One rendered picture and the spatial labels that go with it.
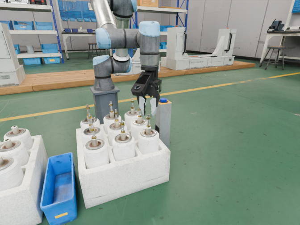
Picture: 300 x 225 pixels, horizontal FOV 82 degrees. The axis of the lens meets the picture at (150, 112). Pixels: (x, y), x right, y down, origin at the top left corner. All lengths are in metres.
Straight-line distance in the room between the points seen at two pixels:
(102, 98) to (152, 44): 0.72
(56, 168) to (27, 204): 0.26
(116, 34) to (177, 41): 2.63
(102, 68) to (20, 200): 0.84
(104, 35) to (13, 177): 0.60
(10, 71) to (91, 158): 2.17
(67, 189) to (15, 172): 0.26
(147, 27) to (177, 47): 2.69
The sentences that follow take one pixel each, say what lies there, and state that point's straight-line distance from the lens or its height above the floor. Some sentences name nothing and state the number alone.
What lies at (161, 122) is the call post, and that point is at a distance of 0.99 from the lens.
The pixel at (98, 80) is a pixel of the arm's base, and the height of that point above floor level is 0.37.
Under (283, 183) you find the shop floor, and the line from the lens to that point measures 1.12.
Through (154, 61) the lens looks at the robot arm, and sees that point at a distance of 0.67.
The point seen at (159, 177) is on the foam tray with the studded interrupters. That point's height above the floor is 0.05.
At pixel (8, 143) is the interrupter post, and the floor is 0.27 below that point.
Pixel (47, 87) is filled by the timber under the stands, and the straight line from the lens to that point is 2.68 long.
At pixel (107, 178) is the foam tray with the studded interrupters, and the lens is 0.76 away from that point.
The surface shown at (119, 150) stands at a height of 0.22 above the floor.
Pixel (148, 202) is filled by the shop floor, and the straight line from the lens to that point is 0.84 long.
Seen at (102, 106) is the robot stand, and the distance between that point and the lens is 1.29.
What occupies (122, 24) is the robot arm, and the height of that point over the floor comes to 0.72.
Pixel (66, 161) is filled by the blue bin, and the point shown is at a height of 0.07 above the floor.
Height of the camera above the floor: 0.65
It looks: 24 degrees down
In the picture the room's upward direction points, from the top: straight up
